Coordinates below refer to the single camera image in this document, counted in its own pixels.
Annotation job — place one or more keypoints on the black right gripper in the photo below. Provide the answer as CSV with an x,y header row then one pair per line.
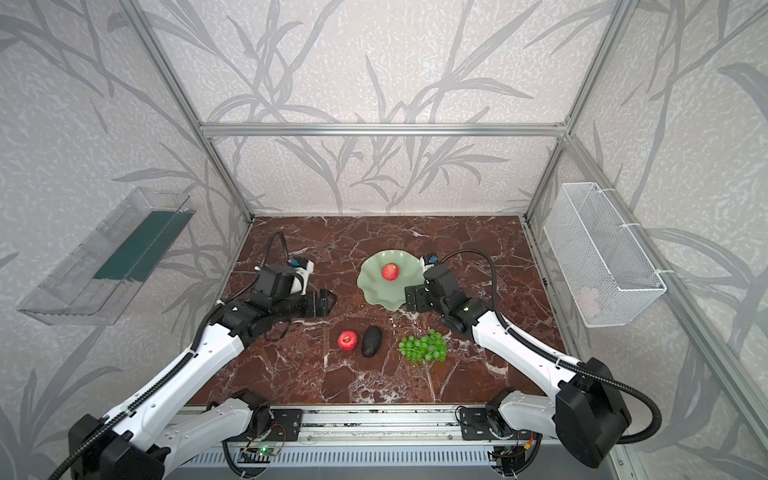
x,y
417,297

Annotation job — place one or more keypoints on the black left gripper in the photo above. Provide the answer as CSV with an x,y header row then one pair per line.
x,y
315,303

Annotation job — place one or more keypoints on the red fake apple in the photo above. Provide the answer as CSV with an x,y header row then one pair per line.
x,y
347,340
390,272

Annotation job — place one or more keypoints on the green fake grape bunch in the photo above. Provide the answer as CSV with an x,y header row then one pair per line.
x,y
429,348

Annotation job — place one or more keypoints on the dark fake avocado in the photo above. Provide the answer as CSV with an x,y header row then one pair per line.
x,y
372,341

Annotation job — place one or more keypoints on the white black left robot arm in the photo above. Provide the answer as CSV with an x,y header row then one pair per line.
x,y
136,439

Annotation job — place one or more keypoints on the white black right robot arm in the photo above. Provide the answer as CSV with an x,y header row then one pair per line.
x,y
576,407

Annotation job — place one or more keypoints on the pale green wavy fruit bowl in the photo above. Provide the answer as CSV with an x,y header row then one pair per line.
x,y
389,294

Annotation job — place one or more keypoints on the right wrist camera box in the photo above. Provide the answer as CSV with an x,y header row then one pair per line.
x,y
429,260

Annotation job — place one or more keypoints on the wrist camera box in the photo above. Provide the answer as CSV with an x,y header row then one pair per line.
x,y
301,269
429,260

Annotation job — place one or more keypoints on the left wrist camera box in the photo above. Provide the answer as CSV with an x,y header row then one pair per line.
x,y
301,269

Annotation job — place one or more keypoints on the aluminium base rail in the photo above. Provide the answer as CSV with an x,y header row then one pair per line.
x,y
376,436

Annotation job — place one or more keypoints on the horizontal aluminium frame bar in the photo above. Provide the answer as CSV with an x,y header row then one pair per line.
x,y
383,129

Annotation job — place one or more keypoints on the white wire mesh basket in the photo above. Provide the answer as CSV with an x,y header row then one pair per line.
x,y
609,275

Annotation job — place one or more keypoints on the clear plastic wall tray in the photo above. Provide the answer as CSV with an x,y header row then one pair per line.
x,y
95,283

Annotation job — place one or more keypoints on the aluminium corner frame post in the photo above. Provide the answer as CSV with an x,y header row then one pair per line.
x,y
137,21

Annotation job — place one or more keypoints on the right aluminium corner post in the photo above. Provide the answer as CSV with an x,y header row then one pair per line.
x,y
619,20

